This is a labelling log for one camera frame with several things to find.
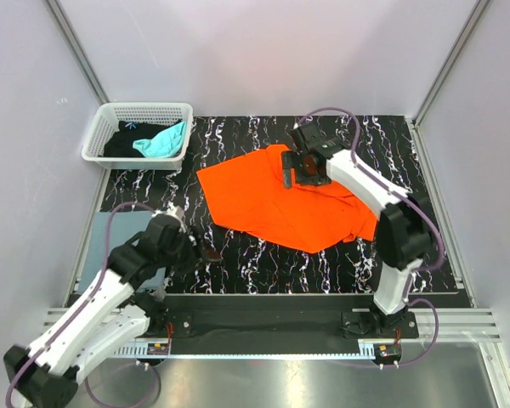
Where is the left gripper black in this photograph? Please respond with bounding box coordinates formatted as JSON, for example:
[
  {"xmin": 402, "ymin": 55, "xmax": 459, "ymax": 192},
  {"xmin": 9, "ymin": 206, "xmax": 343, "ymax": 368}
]
[{"xmin": 159, "ymin": 224, "xmax": 220, "ymax": 276}]

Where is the orange t shirt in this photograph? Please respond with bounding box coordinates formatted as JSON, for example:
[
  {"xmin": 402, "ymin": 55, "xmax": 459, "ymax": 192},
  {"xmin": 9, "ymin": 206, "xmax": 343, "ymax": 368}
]
[{"xmin": 197, "ymin": 144, "xmax": 377, "ymax": 253}]

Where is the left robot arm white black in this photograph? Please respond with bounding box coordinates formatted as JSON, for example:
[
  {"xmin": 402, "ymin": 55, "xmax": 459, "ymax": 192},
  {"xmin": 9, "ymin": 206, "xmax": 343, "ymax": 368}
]
[{"xmin": 3, "ymin": 207, "xmax": 221, "ymax": 407}]

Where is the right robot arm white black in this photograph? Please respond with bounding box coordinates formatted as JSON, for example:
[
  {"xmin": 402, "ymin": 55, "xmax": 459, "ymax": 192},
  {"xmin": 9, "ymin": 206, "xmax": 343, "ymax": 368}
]
[{"xmin": 281, "ymin": 122, "xmax": 443, "ymax": 338}]

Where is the black marbled table mat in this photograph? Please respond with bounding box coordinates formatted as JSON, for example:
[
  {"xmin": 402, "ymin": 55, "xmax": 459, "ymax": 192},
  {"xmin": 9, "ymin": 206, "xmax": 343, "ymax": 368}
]
[{"xmin": 100, "ymin": 115, "xmax": 458, "ymax": 294}]

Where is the folded grey-blue t shirt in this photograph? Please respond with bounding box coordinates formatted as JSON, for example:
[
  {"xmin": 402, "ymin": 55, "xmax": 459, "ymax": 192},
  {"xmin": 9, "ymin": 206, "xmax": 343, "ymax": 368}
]
[{"xmin": 75, "ymin": 212, "xmax": 166, "ymax": 294}]

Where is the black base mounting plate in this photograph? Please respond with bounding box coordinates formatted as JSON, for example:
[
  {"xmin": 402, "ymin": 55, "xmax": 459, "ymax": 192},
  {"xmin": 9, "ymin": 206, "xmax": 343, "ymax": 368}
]
[{"xmin": 161, "ymin": 294, "xmax": 419, "ymax": 340}]

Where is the teal t shirt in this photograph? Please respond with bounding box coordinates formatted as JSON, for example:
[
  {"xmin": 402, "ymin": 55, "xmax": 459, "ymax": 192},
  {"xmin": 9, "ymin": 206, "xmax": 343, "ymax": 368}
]
[{"xmin": 132, "ymin": 122, "xmax": 186, "ymax": 159}]

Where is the black t shirt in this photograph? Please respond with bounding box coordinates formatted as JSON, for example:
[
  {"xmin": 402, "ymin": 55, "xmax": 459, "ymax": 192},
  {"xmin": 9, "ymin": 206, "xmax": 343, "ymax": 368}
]
[{"xmin": 102, "ymin": 120, "xmax": 184, "ymax": 158}]

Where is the white plastic laundry basket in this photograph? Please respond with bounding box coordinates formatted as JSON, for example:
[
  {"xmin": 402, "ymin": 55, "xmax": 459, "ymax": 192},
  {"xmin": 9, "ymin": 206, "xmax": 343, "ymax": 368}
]
[{"xmin": 82, "ymin": 102, "xmax": 193, "ymax": 171}]

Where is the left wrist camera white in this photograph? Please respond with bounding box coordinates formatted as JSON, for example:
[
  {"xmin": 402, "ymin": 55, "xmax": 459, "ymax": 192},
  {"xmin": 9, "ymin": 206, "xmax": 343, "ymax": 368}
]
[{"xmin": 151, "ymin": 203, "xmax": 185, "ymax": 227}]

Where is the slotted cable duct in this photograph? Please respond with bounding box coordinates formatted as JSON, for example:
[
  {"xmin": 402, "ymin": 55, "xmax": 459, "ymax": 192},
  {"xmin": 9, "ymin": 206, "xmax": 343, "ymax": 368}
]
[{"xmin": 111, "ymin": 337, "xmax": 380, "ymax": 360}]

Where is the aluminium frame rail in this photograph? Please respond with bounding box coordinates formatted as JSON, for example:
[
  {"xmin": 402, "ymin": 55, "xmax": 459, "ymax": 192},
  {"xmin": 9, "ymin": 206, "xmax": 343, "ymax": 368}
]
[{"xmin": 40, "ymin": 308, "xmax": 503, "ymax": 343}]

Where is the right corner aluminium post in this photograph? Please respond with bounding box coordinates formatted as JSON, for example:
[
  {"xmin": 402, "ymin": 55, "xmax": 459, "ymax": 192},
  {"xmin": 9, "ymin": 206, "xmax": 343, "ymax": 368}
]
[{"xmin": 411, "ymin": 0, "xmax": 493, "ymax": 128}]

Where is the corner aluminium post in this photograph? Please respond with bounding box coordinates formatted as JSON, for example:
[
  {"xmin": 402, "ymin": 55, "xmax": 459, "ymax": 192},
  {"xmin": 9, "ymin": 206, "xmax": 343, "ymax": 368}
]
[
  {"xmin": 42, "ymin": 0, "xmax": 110, "ymax": 105},
  {"xmin": 411, "ymin": 0, "xmax": 493, "ymax": 128}
]

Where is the left corner aluminium post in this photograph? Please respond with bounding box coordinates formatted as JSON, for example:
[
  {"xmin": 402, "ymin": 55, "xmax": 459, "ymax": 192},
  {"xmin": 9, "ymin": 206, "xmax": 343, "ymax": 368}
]
[{"xmin": 42, "ymin": 0, "xmax": 110, "ymax": 105}]

